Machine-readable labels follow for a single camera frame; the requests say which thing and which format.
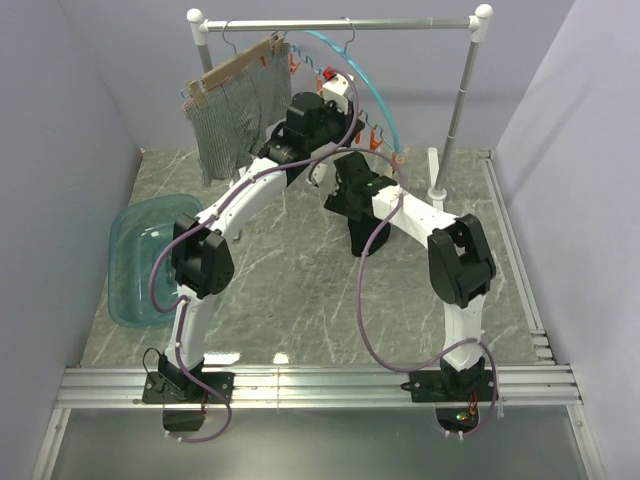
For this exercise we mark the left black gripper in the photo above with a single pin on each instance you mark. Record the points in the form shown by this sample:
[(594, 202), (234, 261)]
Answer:
[(346, 120)]

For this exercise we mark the teal clip hanger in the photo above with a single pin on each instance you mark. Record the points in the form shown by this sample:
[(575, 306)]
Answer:
[(360, 85)]

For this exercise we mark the black underwear beige waistband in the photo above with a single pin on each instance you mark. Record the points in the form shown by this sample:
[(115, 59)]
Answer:
[(360, 231)]

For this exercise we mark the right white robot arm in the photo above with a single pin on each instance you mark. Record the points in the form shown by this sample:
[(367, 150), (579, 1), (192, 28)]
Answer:
[(461, 266)]

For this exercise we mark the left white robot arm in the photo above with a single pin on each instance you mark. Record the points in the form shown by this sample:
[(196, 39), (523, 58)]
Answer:
[(313, 129)]

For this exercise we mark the salmon clip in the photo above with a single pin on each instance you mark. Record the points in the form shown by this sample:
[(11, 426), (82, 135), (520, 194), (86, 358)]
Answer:
[(293, 65), (319, 81)]

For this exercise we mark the salmon clip far left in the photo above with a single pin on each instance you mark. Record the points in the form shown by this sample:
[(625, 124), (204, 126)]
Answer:
[(293, 65)]

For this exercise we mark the wooden clothes hanger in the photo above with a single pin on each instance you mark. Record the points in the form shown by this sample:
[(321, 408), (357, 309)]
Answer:
[(213, 76)]

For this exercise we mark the grey knitted garment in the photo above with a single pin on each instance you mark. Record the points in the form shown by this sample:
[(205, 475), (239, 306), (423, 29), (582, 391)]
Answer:
[(230, 119)]

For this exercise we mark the white and silver clothes rack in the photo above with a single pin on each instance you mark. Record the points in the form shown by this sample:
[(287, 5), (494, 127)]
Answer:
[(477, 24)]

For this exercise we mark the teal plastic basin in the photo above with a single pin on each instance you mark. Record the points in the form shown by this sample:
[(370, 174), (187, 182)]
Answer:
[(138, 236)]

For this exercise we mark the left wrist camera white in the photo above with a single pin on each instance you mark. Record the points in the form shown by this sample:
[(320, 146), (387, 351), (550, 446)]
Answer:
[(337, 88)]

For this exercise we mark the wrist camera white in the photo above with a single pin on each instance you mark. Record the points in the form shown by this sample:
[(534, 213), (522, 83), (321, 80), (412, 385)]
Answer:
[(337, 88), (318, 175)]

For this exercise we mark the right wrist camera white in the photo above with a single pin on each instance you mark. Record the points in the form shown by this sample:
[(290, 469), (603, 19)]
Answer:
[(318, 175)]

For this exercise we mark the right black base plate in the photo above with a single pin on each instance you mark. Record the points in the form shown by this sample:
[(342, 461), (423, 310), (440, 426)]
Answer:
[(430, 387)]

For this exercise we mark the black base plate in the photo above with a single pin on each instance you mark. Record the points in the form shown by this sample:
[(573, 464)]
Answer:
[(185, 401), (430, 387)]

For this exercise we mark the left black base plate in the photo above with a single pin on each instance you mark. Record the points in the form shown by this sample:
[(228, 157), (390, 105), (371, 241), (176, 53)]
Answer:
[(185, 401)]

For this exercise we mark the aluminium mounting rail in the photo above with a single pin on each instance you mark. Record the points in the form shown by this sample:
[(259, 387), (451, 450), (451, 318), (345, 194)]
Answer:
[(319, 369)]

